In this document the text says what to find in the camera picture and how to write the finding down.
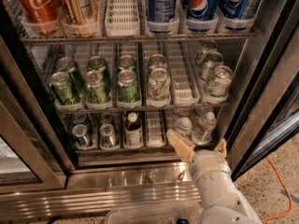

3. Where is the blue pepsi can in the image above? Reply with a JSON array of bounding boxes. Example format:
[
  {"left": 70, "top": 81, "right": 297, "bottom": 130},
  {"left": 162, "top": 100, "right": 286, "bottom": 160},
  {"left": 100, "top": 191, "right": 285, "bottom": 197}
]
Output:
[
  {"left": 186, "top": 0, "right": 219, "bottom": 32},
  {"left": 219, "top": 0, "right": 261, "bottom": 31},
  {"left": 146, "top": 0, "right": 177, "bottom": 34}
]

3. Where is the clear water bottle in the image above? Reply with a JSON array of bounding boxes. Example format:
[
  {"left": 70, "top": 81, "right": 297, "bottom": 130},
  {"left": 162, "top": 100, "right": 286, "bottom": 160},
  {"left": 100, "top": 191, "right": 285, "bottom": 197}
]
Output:
[
  {"left": 191, "top": 111, "right": 217, "bottom": 145},
  {"left": 175, "top": 118, "right": 192, "bottom": 138}
]

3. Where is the empty white lane tray top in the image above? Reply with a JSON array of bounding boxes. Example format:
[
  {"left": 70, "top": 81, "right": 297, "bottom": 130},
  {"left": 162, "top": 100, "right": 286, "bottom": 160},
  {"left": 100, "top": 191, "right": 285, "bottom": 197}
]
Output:
[{"left": 105, "top": 0, "right": 140, "bottom": 36}]

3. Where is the orange power cable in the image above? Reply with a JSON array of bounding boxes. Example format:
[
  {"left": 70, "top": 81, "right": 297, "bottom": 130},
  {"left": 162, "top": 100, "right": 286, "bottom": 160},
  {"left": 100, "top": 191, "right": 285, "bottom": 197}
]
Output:
[{"left": 260, "top": 156, "right": 294, "bottom": 223}]

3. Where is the blue pepsi can right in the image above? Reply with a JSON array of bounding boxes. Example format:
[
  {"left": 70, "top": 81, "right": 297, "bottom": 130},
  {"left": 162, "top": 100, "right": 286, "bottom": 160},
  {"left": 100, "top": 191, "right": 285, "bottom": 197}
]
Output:
[{"left": 219, "top": 0, "right": 261, "bottom": 31}]

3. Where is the green can lane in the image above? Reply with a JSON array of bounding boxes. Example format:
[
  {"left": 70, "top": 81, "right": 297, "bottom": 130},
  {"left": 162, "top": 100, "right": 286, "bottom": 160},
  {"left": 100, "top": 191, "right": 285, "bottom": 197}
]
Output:
[
  {"left": 50, "top": 72, "right": 80, "bottom": 105},
  {"left": 56, "top": 57, "right": 84, "bottom": 92},
  {"left": 118, "top": 70, "right": 140, "bottom": 104},
  {"left": 87, "top": 56, "right": 110, "bottom": 84},
  {"left": 117, "top": 55, "right": 135, "bottom": 71},
  {"left": 84, "top": 70, "right": 110, "bottom": 105}
]

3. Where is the clear water bottle right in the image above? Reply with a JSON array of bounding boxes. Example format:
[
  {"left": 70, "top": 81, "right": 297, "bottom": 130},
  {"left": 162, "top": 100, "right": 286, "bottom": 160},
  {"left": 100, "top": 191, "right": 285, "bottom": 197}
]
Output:
[{"left": 191, "top": 111, "right": 217, "bottom": 145}]

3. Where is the clear plastic bin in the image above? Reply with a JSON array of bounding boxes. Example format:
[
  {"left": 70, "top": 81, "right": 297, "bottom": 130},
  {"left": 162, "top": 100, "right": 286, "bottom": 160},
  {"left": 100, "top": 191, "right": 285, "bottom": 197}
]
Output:
[{"left": 105, "top": 201, "right": 203, "bottom": 224}]

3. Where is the clear water bottle left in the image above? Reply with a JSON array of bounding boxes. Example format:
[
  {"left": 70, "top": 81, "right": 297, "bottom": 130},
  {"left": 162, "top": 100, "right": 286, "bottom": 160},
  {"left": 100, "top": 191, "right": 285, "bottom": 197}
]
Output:
[{"left": 175, "top": 118, "right": 192, "bottom": 138}]

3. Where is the white 7up can back centre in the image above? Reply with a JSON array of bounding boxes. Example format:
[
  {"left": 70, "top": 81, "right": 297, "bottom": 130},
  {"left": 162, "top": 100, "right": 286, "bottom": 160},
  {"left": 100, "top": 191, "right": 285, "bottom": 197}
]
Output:
[{"left": 148, "top": 53, "right": 167, "bottom": 73}]

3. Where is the gold soda can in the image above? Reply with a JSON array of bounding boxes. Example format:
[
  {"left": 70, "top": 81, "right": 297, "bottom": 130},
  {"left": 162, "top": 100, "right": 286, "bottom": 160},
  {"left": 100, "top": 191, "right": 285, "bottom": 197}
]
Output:
[{"left": 62, "top": 0, "right": 97, "bottom": 37}]

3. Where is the silver can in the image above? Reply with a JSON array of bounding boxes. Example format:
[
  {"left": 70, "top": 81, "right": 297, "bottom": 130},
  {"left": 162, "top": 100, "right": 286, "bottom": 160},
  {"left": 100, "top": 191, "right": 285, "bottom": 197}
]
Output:
[
  {"left": 72, "top": 124, "right": 91, "bottom": 147},
  {"left": 100, "top": 124, "right": 119, "bottom": 150},
  {"left": 72, "top": 113, "right": 88, "bottom": 124},
  {"left": 100, "top": 113, "right": 114, "bottom": 124}
]

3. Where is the silver can back left bottom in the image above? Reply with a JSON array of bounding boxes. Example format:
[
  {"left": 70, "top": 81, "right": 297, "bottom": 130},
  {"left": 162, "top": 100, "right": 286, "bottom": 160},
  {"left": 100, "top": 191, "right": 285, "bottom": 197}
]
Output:
[{"left": 72, "top": 113, "right": 88, "bottom": 124}]

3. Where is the dark drink bottle white cap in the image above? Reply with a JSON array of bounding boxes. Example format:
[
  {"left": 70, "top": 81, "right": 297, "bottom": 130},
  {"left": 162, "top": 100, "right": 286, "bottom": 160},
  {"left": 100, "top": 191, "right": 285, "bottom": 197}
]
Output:
[{"left": 125, "top": 112, "right": 143, "bottom": 148}]

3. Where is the empty white lane tray bottom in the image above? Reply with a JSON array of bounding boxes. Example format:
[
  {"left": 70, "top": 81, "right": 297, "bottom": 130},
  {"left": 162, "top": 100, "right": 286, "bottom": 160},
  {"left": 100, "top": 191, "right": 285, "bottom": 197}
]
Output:
[{"left": 146, "top": 111, "right": 166, "bottom": 147}]

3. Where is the blue pepsi can left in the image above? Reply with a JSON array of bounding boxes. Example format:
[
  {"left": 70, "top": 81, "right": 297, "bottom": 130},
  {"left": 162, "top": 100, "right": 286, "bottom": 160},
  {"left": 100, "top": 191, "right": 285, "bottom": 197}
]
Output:
[{"left": 146, "top": 0, "right": 177, "bottom": 34}]

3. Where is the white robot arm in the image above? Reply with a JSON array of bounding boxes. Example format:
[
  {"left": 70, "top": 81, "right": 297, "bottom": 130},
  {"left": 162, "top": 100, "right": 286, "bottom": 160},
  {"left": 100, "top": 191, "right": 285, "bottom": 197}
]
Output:
[{"left": 166, "top": 129, "right": 262, "bottom": 224}]

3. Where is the white 7up can front centre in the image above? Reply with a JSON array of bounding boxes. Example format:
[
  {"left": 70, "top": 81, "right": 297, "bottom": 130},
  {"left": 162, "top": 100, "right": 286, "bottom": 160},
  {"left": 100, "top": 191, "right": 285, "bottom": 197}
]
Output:
[{"left": 149, "top": 68, "right": 170, "bottom": 101}]

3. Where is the empty white lane tray middle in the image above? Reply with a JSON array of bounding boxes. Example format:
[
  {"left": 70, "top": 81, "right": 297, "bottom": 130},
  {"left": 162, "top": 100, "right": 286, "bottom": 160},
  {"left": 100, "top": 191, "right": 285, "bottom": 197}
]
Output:
[{"left": 164, "top": 42, "right": 200, "bottom": 105}]

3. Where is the blue pepsi can middle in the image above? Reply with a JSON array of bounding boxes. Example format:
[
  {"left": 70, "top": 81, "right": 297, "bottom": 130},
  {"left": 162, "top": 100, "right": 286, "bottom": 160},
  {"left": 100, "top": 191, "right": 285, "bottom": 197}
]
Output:
[{"left": 186, "top": 0, "right": 219, "bottom": 32}]

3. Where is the white 7up can middle right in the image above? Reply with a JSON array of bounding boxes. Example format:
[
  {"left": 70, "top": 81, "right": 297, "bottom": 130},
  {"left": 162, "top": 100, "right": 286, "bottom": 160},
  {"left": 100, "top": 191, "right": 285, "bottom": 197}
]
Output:
[{"left": 199, "top": 51, "right": 224, "bottom": 81}]

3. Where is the silver can front left bottom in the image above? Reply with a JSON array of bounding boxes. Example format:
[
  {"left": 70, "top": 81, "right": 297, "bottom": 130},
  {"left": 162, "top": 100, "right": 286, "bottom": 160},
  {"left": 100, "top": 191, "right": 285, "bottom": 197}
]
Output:
[{"left": 72, "top": 124, "right": 91, "bottom": 147}]

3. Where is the red coca-cola can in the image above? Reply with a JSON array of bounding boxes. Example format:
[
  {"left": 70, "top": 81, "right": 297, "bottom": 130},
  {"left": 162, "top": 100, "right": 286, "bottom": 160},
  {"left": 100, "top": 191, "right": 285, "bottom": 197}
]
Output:
[{"left": 18, "top": 0, "right": 58, "bottom": 35}]

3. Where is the white diet 7up can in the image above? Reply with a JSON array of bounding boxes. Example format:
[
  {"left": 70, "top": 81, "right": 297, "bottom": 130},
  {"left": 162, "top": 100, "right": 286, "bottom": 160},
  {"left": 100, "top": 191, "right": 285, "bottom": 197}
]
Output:
[{"left": 205, "top": 65, "right": 233, "bottom": 98}]

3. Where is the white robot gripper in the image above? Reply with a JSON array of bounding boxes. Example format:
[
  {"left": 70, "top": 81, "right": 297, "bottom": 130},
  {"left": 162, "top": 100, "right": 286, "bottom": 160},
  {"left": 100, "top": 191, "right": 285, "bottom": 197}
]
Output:
[{"left": 166, "top": 129, "right": 233, "bottom": 187}]

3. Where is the stainless steel fridge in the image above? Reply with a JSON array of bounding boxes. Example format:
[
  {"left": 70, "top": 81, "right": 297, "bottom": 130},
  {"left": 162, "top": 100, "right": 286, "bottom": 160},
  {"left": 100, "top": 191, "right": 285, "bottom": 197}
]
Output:
[{"left": 0, "top": 0, "right": 299, "bottom": 220}]

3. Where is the empty white lane tray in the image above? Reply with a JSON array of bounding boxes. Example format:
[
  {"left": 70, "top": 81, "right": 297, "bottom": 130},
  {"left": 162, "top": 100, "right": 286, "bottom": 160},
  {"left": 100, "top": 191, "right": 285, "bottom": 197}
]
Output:
[
  {"left": 146, "top": 111, "right": 166, "bottom": 147},
  {"left": 105, "top": 0, "right": 140, "bottom": 36},
  {"left": 164, "top": 42, "right": 200, "bottom": 105}
]

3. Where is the white 7up can back right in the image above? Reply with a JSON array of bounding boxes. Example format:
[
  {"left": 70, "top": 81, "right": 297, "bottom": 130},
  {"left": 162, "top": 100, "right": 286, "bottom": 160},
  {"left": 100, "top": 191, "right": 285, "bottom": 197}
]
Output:
[{"left": 194, "top": 40, "right": 217, "bottom": 65}]

